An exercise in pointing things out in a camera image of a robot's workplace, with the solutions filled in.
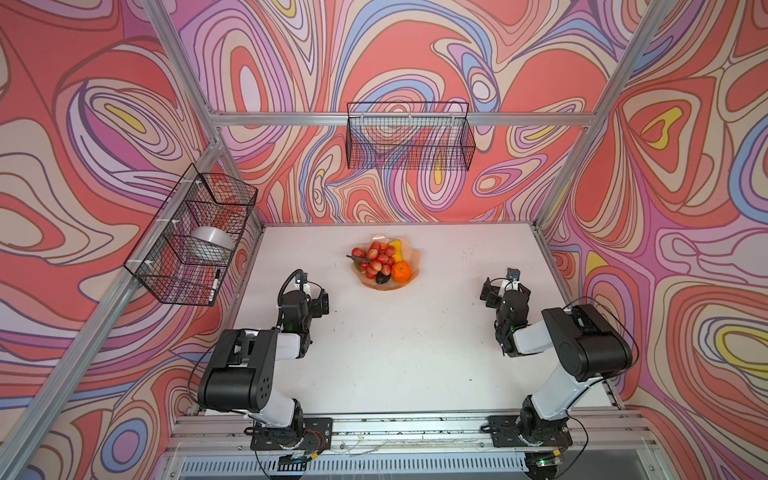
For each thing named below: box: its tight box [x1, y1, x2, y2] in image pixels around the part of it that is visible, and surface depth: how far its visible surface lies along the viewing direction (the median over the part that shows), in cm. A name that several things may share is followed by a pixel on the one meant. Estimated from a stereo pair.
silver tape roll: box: [188, 226, 235, 255], surface depth 73 cm
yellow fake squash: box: [390, 239, 403, 263], surface depth 107 cm
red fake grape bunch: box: [346, 241, 396, 279], surface depth 99 cm
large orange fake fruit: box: [391, 261, 413, 284], surface depth 98 cm
